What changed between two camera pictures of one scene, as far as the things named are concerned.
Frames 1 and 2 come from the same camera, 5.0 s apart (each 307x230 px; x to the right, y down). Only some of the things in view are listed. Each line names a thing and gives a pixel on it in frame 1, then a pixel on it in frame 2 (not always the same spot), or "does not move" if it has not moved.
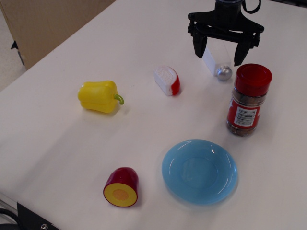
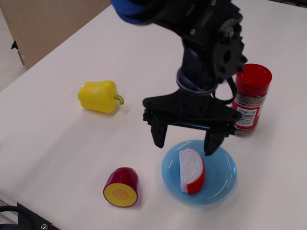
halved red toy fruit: [121, 187] does not move
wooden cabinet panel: [38, 26] does not move
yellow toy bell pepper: [100, 96] does not move
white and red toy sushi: [167, 79] → [192, 171]
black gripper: [226, 20] → [206, 111]
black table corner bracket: [28, 219] does not move
